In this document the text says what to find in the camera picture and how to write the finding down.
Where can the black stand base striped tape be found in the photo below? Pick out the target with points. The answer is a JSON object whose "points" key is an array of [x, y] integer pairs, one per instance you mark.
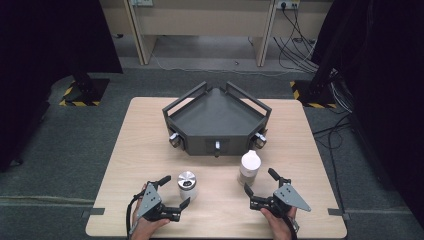
{"points": [[83, 91], [313, 95]]}

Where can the dark table edge bracket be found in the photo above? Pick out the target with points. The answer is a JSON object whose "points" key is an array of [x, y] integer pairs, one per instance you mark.
{"points": [[338, 213], [95, 212]]}

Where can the glass jar with silver lid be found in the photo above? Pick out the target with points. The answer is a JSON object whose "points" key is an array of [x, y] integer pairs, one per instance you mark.
{"points": [[187, 186]]}

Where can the dark grey corner shelf rack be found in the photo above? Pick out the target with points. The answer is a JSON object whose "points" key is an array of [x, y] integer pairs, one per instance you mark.
{"points": [[216, 116]]}

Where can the white power strip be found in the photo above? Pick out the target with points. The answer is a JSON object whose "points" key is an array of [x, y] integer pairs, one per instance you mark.
{"points": [[142, 2]]}

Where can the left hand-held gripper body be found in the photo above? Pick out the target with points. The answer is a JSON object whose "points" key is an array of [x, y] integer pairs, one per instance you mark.
{"points": [[149, 200]]}

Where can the person's left hand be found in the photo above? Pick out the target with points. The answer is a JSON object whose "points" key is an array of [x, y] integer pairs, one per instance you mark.
{"points": [[146, 226]]}

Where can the dark curtain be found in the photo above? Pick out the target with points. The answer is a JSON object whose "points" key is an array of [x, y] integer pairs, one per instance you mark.
{"points": [[383, 83], [40, 66]]}

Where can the beige wooden desk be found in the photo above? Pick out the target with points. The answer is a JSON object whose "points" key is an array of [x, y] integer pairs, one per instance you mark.
{"points": [[203, 20]]}

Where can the white wall socket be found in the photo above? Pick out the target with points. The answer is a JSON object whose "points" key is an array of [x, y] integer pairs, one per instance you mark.
{"points": [[288, 4]]}

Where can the person's right hand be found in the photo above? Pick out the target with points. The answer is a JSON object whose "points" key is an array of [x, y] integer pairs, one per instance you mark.
{"points": [[276, 223]]}

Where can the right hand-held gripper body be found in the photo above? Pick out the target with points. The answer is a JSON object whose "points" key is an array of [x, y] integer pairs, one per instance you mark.
{"points": [[286, 197]]}

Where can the clear bottle with white cap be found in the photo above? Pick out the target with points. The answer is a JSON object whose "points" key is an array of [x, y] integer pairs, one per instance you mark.
{"points": [[249, 168]]}

